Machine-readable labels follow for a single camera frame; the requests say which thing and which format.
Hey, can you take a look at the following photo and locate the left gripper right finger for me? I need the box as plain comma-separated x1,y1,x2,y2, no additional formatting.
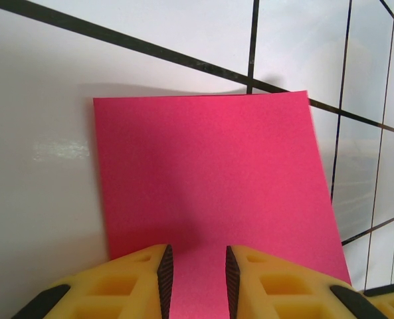
225,245,390,319

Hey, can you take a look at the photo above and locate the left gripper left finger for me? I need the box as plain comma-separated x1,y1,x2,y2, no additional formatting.
15,244,174,319

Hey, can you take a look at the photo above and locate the pink paper sheet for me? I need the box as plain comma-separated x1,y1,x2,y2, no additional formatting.
92,89,352,319

